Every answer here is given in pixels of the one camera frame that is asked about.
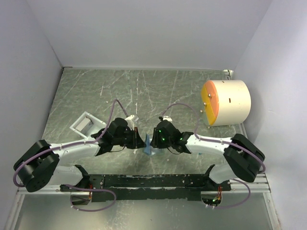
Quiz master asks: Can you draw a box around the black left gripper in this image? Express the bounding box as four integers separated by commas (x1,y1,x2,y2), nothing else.
113,127,147,149

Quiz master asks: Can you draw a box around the green card holder wallet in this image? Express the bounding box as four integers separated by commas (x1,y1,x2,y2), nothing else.
142,134,165,157

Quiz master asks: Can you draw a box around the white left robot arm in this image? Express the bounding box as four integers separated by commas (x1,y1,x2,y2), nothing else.
13,115,146,192

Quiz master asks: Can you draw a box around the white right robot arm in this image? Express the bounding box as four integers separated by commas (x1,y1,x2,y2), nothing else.
150,120,265,191

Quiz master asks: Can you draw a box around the white card tray box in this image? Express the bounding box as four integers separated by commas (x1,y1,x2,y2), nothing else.
70,112,106,138

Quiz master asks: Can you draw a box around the grey credit card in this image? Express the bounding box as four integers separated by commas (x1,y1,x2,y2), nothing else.
78,119,93,130

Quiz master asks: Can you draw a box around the white cylinder with orange lid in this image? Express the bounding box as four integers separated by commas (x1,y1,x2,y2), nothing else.
201,80,251,127

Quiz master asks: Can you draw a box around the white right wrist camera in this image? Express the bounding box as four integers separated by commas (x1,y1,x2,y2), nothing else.
159,115,173,123

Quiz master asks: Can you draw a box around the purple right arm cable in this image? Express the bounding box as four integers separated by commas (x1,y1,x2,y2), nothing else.
159,103,266,209

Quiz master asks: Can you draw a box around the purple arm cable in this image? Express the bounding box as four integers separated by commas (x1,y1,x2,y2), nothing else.
159,103,266,209
13,99,128,212

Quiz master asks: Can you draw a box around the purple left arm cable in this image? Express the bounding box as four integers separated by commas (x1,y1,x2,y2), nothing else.
13,99,128,212

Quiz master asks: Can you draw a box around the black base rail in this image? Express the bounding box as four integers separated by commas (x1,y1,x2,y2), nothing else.
59,165,232,204

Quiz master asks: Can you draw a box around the aluminium frame profile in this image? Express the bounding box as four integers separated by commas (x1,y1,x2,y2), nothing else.
18,173,66,193

